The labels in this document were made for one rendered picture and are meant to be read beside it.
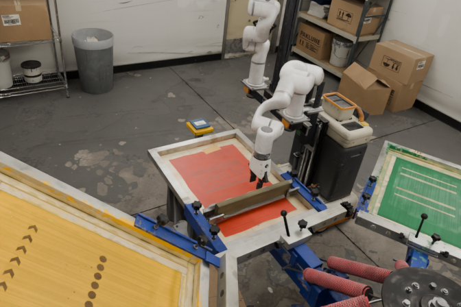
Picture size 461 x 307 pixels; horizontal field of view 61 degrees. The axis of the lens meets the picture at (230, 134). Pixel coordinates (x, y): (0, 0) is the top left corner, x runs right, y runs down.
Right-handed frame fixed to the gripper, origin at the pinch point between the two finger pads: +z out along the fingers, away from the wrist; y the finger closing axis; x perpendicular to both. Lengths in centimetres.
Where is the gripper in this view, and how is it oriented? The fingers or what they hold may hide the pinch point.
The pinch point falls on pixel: (256, 181)
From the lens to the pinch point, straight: 179.8
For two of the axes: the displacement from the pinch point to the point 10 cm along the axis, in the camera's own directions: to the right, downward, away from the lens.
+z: -1.1, 8.3, 5.5
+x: -8.5, 2.1, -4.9
